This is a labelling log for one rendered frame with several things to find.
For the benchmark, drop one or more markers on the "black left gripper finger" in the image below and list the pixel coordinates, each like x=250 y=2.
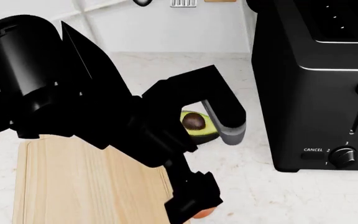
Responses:
x=194 y=193

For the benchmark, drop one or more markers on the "black left gripper finger with grey pad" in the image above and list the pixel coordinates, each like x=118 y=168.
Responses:
x=204 y=88

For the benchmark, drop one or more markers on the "orange-red tomato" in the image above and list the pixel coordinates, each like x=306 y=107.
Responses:
x=203 y=212

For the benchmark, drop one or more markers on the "halved avocado with pit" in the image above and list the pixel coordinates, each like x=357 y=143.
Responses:
x=197 y=127

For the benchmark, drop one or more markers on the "light wooden cutting board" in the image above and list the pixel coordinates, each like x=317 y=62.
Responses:
x=89 y=186

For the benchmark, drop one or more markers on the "hanging wooden board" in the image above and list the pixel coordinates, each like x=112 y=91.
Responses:
x=220 y=0

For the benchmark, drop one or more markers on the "black two-slot toaster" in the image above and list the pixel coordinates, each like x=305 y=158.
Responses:
x=306 y=93

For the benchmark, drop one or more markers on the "black hanging spoon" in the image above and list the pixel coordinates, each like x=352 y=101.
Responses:
x=141 y=2

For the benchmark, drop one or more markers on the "black toaster dial knob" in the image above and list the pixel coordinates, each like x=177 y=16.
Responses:
x=342 y=156

